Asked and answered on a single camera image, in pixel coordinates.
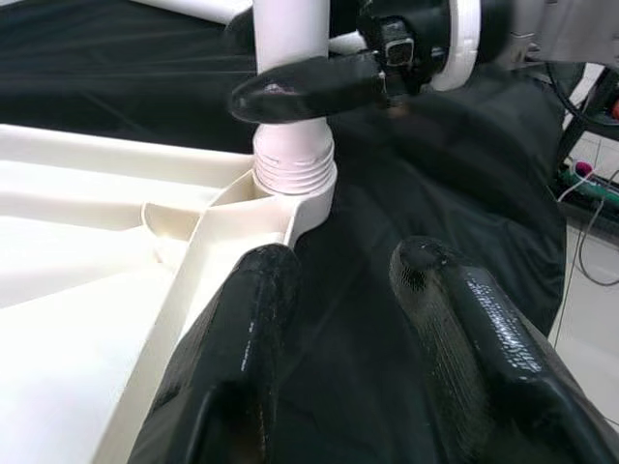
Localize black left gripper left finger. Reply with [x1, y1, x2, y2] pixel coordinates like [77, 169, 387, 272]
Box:
[137, 243, 304, 464]

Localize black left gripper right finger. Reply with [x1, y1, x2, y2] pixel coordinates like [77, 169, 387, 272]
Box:
[390, 235, 619, 464]

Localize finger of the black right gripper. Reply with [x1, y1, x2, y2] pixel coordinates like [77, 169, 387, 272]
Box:
[229, 54, 389, 123]

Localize white tapered plastic leg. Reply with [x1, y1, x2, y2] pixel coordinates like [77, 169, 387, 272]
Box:
[250, 0, 339, 195]
[159, 0, 368, 55]

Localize white plastic children table top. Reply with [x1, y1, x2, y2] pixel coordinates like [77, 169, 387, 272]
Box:
[0, 123, 336, 464]

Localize black table cloth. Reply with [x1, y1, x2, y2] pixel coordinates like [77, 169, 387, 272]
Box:
[0, 0, 570, 464]

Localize black metal table leg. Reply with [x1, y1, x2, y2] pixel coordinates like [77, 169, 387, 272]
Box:
[558, 61, 619, 163]

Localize green plastic object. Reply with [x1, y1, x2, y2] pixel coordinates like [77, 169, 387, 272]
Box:
[560, 182, 619, 204]

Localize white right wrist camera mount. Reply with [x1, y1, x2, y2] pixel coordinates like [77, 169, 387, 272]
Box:
[431, 0, 486, 94]

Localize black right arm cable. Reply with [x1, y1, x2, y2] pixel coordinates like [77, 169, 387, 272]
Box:
[545, 60, 599, 130]

